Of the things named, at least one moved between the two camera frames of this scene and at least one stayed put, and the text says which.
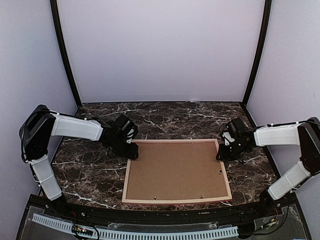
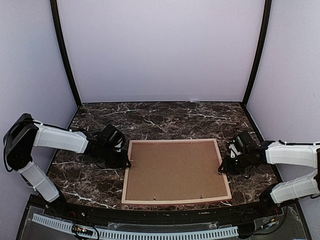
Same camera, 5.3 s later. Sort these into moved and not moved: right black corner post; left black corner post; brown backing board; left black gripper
Moved: left black gripper
Not moved: brown backing board; left black corner post; right black corner post
